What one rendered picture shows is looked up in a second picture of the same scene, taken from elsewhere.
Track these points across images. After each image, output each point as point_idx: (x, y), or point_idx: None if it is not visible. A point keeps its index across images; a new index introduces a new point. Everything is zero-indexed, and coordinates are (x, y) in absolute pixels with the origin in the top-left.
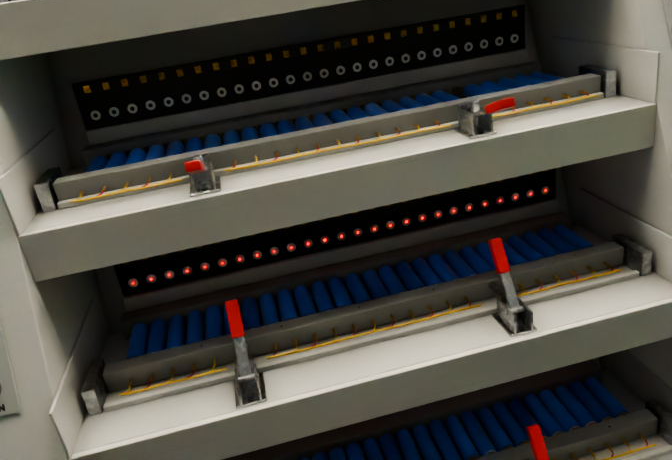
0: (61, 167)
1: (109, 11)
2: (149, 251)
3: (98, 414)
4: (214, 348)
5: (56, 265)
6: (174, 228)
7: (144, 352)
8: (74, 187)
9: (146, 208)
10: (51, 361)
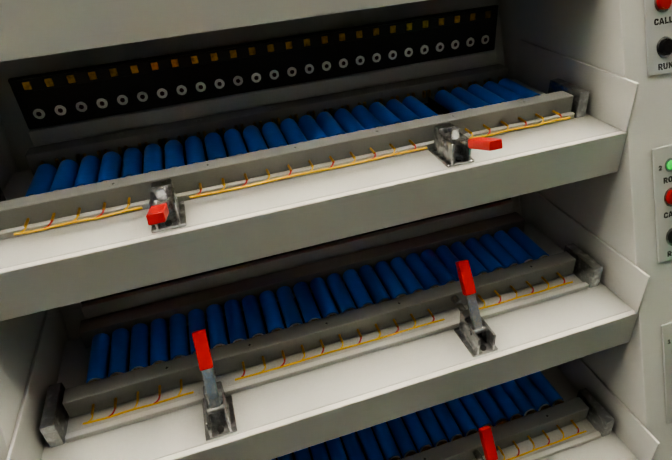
0: (2, 173)
1: (47, 19)
2: (108, 289)
3: (59, 445)
4: (180, 371)
5: (1, 309)
6: (135, 266)
7: (106, 369)
8: (17, 215)
9: (103, 247)
10: (3, 408)
